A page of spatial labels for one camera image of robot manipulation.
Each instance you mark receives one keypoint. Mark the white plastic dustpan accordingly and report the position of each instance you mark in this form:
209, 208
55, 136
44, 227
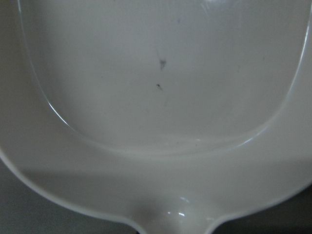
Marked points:
170, 116

